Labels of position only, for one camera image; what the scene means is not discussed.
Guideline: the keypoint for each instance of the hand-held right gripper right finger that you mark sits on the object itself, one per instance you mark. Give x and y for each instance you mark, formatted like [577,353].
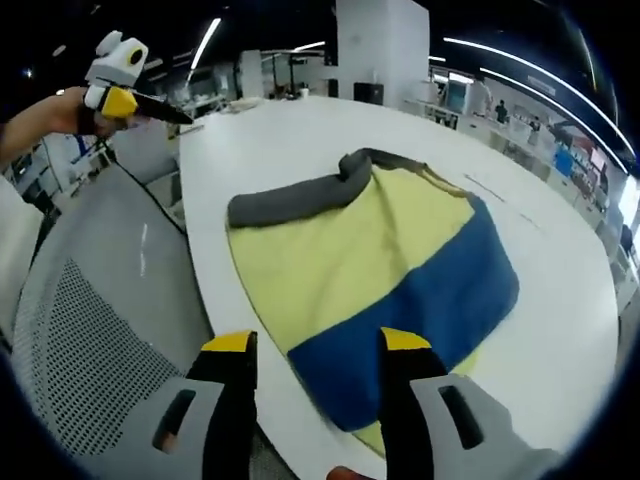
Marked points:
[400,400]

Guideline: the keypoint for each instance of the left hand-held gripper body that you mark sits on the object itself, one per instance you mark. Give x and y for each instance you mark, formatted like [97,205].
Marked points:
[112,65]

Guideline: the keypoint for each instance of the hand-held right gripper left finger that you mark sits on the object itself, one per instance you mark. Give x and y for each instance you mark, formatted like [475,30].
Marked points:
[230,400]

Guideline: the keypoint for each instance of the yellow blue grey garment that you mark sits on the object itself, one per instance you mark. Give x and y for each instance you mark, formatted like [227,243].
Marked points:
[325,260]

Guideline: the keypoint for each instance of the person's left hand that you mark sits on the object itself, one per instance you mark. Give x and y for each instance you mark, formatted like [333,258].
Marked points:
[65,112]

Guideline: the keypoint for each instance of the person's right hand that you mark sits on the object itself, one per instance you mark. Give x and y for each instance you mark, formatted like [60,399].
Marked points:
[345,474]

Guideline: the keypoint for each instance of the long ceiling light strip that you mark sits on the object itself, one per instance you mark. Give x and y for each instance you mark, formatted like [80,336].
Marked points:
[207,42]
[450,40]

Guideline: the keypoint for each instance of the grey mesh office chair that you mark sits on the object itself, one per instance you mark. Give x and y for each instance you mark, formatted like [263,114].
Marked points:
[100,300]

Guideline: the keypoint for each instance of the small black monitor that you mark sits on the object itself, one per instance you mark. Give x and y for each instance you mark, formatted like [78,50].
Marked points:
[333,88]

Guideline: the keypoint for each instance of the large black monitor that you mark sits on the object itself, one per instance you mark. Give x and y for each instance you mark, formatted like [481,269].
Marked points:
[369,93]

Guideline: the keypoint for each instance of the white square column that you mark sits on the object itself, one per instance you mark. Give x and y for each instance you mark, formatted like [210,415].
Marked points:
[382,45]

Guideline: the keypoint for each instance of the blue bin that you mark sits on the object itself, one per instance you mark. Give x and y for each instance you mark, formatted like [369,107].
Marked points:
[563,161]

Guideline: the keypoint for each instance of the teal cabinet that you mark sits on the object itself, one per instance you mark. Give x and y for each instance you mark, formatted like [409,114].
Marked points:
[457,94]

